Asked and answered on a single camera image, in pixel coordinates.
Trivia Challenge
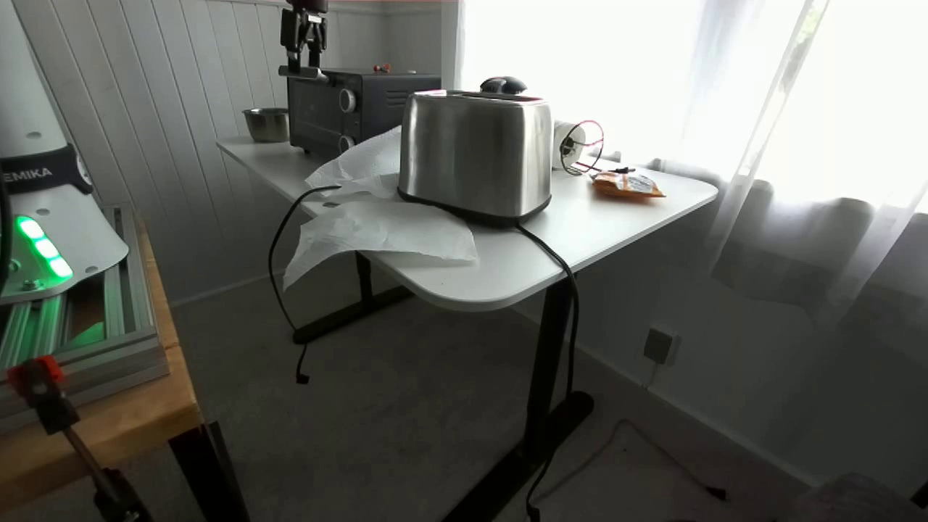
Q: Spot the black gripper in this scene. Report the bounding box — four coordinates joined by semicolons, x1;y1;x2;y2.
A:
278;0;330;77

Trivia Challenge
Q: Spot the small metal cup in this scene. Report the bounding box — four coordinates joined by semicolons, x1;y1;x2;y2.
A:
241;106;292;146

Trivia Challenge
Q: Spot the white cloth sheet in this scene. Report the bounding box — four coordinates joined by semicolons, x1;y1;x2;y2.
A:
281;124;481;290

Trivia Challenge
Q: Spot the stainless steel toaster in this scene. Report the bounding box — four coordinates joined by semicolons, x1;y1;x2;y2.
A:
394;87;558;230

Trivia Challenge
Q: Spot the small black rounded object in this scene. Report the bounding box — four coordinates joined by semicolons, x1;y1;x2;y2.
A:
478;72;530;98

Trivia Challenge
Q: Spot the clear glass object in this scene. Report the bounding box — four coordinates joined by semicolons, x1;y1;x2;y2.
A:
558;116;608;181

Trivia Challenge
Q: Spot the white desk with black legs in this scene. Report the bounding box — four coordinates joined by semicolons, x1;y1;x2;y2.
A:
214;135;723;522

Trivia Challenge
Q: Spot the orange snack packet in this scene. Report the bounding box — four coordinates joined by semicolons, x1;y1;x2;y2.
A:
589;169;668;206

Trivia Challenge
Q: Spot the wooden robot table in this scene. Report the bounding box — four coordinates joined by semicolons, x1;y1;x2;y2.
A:
0;213;250;522

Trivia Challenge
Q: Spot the black clamp with red jaw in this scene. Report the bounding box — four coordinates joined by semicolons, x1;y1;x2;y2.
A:
7;355;150;522

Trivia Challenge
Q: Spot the dark grey couch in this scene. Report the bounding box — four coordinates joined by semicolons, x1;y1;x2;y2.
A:
708;178;928;327

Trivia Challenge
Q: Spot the sheer white curtain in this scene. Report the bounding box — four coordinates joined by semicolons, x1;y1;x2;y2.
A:
665;0;928;488

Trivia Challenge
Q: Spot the black hanging cable with plug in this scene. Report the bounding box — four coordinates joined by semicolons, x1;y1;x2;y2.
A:
266;184;343;388

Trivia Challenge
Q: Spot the aluminium profile frame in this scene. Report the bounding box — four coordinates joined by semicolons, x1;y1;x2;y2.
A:
0;206;172;412

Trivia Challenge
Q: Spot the black toaster power cable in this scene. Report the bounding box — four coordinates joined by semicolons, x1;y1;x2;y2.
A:
510;217;584;522

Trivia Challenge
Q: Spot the wall power outlet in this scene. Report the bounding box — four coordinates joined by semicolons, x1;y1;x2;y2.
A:
643;326;679;368

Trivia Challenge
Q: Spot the thin black floor cable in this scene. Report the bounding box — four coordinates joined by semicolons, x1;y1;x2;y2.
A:
524;416;732;522

